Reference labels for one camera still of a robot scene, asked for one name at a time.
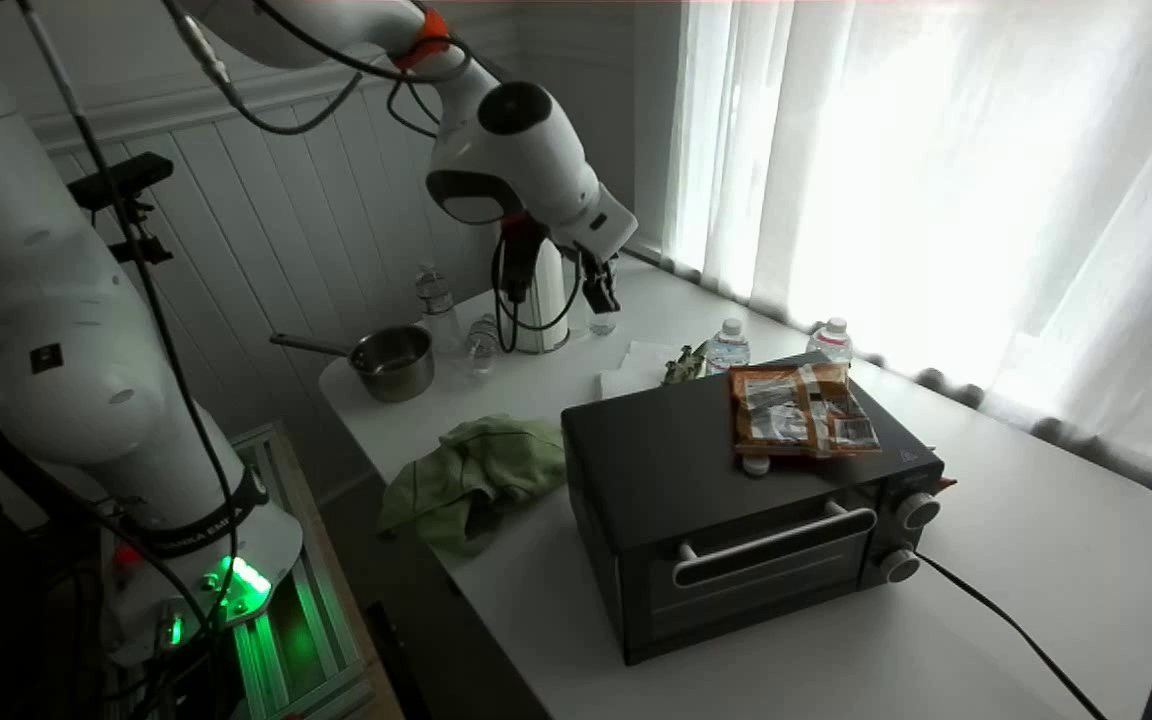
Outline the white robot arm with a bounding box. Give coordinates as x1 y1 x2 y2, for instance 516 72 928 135
0 0 635 668

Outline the water bottle behind oven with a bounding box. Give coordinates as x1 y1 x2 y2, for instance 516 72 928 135
710 319 753 371

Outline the black oven power cable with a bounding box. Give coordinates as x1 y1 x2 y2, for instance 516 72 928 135
918 548 1108 720

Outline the water bottle near window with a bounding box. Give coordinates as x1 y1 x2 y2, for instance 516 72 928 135
810 319 857 368

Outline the black camera on stand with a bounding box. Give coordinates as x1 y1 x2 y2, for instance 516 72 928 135
70 151 173 263

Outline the green dinosaur toy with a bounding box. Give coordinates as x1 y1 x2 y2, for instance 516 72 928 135
662 341 710 384

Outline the white curtain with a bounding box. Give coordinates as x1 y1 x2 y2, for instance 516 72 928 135
669 0 1152 451

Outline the clear glass cup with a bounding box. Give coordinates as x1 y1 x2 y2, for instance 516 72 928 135
463 315 502 375

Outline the white paper towel roll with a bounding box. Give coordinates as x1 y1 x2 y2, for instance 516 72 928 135
516 243 567 354

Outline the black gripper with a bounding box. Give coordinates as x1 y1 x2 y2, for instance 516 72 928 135
586 258 621 315

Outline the orange snack packet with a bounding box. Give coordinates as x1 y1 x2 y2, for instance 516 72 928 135
729 363 879 477

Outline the metal saucepan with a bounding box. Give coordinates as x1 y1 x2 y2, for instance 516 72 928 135
274 324 436 402

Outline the black mini oven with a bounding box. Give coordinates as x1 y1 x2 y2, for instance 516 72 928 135
559 371 947 662

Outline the green cloth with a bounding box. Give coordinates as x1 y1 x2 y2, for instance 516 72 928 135
380 414 566 560

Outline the water bottle near wall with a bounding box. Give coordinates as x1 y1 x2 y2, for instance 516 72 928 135
415 263 461 350

